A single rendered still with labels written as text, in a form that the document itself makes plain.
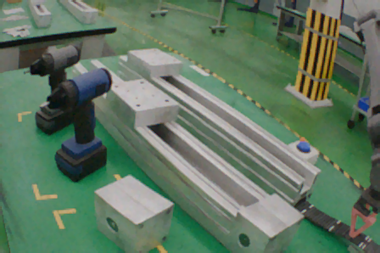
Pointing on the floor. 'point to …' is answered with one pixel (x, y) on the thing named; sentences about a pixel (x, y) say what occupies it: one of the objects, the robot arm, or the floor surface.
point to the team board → (196, 14)
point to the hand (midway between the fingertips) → (360, 226)
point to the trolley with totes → (360, 98)
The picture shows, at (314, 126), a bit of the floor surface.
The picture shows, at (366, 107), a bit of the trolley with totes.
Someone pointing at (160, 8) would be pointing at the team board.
